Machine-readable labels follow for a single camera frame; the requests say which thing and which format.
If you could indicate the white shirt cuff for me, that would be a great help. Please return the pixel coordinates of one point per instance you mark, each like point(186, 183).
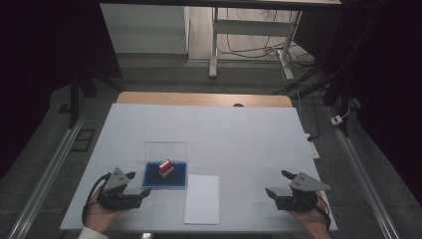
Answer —
point(91, 234)

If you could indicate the black stand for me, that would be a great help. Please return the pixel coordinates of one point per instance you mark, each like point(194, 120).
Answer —
point(74, 99)
point(338, 93)

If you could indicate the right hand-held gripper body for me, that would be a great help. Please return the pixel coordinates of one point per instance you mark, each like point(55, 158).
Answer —
point(303, 195)

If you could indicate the white paper sheet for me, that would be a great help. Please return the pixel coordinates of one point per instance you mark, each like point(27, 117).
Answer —
point(201, 199)

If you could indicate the white cabinet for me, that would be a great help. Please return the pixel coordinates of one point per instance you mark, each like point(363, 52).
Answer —
point(146, 30)

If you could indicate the person's left hand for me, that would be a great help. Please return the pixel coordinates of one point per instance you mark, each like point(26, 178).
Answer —
point(101, 217)

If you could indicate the white desk frame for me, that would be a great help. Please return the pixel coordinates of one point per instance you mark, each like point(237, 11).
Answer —
point(252, 28)

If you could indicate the black floor socket frame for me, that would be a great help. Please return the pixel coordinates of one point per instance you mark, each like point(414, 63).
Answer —
point(83, 140)

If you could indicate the blue ink pad box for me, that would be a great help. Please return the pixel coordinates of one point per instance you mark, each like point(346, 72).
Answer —
point(165, 179)

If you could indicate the white power strip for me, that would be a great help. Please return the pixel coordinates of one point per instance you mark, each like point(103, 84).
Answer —
point(313, 147)

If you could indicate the aluminium rail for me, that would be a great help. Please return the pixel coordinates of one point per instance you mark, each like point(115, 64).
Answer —
point(365, 179)
point(43, 179)

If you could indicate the black curtain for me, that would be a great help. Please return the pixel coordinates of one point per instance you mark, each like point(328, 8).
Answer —
point(388, 83)
point(33, 66)

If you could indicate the person's right hand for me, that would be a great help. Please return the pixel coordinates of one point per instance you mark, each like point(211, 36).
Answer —
point(313, 222)

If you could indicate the red stamp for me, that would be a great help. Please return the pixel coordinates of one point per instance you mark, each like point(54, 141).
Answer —
point(165, 168)

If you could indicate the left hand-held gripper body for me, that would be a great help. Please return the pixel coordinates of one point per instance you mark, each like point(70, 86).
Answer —
point(114, 195)

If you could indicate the wooden table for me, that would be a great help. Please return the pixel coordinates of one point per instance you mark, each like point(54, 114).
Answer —
point(199, 99)

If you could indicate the white board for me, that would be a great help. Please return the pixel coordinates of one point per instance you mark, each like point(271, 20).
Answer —
point(232, 139)

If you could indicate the small white adapter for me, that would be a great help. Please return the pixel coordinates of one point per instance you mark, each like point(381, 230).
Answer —
point(336, 120)

